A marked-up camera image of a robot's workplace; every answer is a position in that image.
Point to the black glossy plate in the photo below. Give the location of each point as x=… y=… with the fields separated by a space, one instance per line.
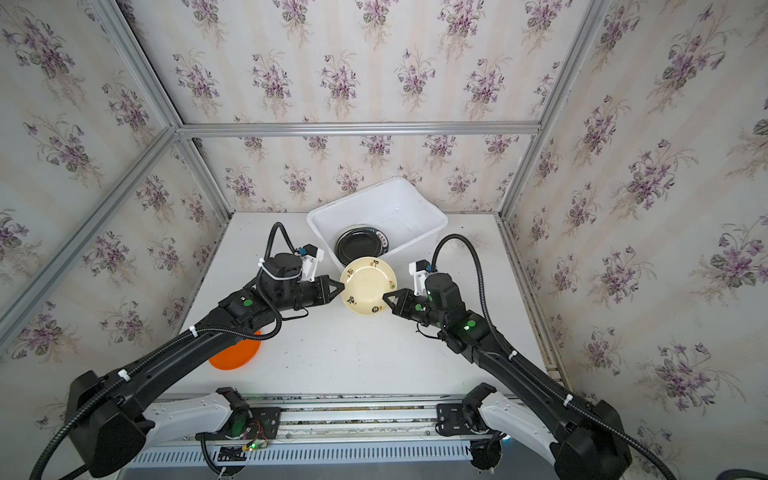
x=360 y=241

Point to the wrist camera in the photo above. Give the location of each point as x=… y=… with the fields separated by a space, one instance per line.
x=420 y=270
x=310 y=256

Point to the aluminium frame post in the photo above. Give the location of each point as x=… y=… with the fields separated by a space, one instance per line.
x=203 y=176

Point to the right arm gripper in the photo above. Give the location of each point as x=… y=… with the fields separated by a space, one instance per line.
x=411 y=306

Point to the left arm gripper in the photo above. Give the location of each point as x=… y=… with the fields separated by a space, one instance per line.
x=314 y=290

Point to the white plastic bin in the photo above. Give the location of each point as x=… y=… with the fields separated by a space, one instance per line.
x=410 y=222

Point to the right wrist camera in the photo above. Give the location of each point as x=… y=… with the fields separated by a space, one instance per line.
x=420 y=270

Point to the orange plate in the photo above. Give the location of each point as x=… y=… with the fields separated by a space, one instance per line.
x=235 y=356

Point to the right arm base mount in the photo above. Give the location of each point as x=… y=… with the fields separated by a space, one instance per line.
x=455 y=419

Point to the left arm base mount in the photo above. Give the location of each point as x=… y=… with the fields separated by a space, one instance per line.
x=254 y=425

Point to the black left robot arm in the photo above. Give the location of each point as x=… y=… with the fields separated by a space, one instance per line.
x=104 y=416

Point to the aluminium rail base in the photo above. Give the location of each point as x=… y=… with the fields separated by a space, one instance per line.
x=373 y=431

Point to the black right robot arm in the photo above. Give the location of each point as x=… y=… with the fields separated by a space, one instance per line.
x=579 y=438

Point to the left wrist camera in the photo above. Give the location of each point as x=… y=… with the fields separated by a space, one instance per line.
x=310 y=256

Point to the beige plate with calligraphy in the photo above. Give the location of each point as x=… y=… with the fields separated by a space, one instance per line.
x=366 y=280

